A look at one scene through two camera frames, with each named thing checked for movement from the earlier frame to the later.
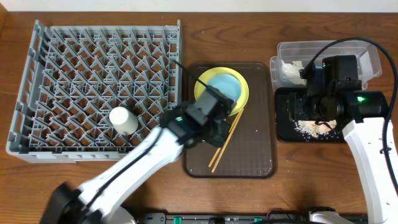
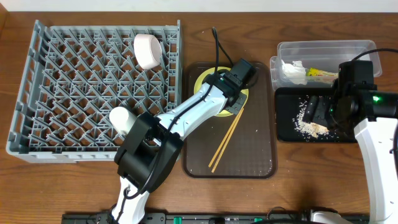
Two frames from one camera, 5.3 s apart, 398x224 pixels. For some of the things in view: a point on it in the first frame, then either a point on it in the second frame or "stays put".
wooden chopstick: (209, 165) stays put
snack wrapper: (291, 71) stays put
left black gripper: (224, 101) → (237, 102)
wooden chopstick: (227, 141) stays put
